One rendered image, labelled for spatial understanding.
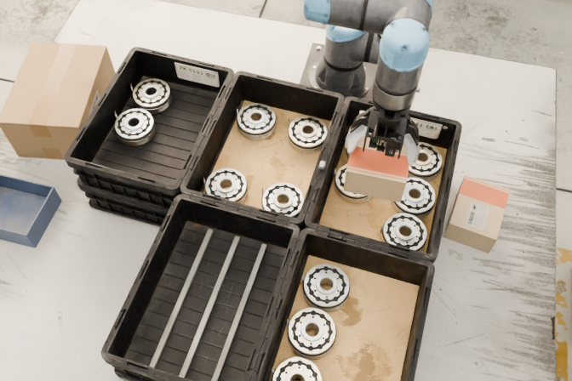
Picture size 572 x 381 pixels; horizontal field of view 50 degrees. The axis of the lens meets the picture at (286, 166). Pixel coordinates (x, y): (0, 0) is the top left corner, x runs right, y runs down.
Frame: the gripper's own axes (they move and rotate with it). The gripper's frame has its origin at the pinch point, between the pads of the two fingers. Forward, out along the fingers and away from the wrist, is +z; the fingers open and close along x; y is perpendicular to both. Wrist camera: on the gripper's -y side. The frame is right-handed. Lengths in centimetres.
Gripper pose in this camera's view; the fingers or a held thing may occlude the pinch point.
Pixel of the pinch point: (380, 151)
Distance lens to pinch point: 129.0
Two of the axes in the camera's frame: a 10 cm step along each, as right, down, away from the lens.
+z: 0.0, 5.5, 8.3
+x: 9.7, 2.0, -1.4
